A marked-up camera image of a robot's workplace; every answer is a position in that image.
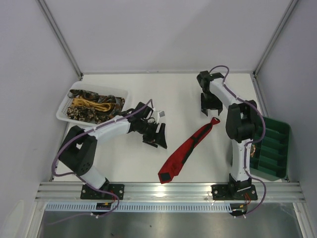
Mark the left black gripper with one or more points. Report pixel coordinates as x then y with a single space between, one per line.
153 132

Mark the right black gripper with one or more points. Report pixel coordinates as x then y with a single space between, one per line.
211 102

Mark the red necktie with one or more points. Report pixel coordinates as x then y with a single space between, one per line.
178 158

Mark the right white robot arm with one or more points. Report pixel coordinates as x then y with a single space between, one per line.
241 125

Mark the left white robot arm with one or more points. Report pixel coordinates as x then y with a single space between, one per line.
78 149

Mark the rolled patterned tie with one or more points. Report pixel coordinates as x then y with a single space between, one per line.
252 150

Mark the dark multicolour patterned tie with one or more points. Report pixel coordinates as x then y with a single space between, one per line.
93 96

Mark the green divided organizer tray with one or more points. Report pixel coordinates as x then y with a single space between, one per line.
271 157

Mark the brown floral tie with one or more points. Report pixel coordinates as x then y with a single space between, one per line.
86 114

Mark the yellow patterned tie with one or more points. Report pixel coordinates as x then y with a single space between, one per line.
104 107

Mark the white plastic basket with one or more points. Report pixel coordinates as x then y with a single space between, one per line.
102 90

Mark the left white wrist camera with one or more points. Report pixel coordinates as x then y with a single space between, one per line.
158 115

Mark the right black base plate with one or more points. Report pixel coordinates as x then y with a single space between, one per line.
225 192

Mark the aluminium mounting rail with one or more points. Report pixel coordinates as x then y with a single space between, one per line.
283 192

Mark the white slotted cable duct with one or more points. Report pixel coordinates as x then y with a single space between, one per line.
139 207

